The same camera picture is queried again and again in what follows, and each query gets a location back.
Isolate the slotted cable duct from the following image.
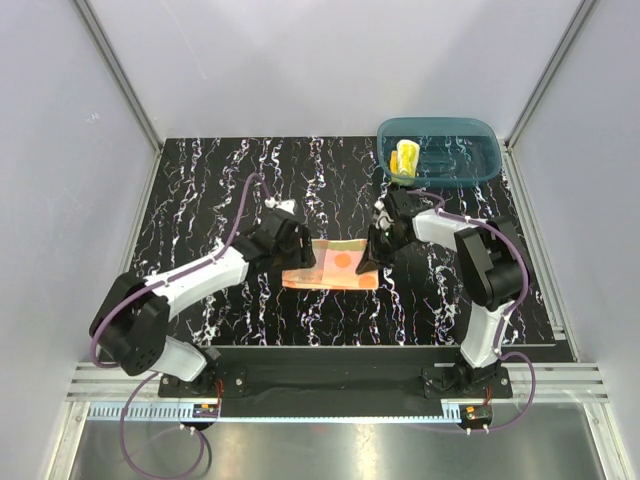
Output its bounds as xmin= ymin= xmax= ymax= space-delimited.
xmin=88 ymin=400 xmax=462 ymax=424

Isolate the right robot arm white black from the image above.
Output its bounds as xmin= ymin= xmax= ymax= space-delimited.
xmin=356 ymin=189 xmax=530 ymax=397

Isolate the aluminium frame post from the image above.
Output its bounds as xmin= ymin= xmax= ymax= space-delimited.
xmin=70 ymin=0 xmax=164 ymax=153
xmin=504 ymin=0 xmax=600 ymax=151

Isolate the left aluminium frame post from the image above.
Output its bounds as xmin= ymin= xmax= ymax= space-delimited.
xmin=70 ymin=0 xmax=164 ymax=153

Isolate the teal transparent plastic bin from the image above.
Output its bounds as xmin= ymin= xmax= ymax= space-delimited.
xmin=376 ymin=117 xmax=502 ymax=188

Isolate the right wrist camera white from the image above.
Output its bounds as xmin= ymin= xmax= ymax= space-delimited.
xmin=373 ymin=207 xmax=394 ymax=231

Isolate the yellow crocodile towel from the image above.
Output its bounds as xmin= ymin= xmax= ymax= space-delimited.
xmin=390 ymin=139 xmax=420 ymax=186

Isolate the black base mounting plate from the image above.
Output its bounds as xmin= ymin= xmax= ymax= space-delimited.
xmin=158 ymin=346 xmax=513 ymax=400

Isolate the right aluminium frame post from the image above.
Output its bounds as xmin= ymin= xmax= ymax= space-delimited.
xmin=504 ymin=0 xmax=600 ymax=151

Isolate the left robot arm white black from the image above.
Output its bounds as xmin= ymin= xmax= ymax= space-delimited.
xmin=89 ymin=207 xmax=315 ymax=396

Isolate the orange blue dotted towel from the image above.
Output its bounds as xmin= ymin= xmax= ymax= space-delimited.
xmin=281 ymin=239 xmax=379 ymax=291

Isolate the aluminium front rail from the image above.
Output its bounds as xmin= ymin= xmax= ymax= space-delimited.
xmin=65 ymin=362 xmax=608 ymax=403

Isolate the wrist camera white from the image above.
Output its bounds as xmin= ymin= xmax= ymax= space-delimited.
xmin=373 ymin=207 xmax=394 ymax=231
xmin=265 ymin=197 xmax=298 ymax=215

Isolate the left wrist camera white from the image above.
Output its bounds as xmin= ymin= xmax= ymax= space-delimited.
xmin=265 ymin=197 xmax=298 ymax=215

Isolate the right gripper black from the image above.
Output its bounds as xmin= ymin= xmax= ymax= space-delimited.
xmin=357 ymin=224 xmax=411 ymax=275

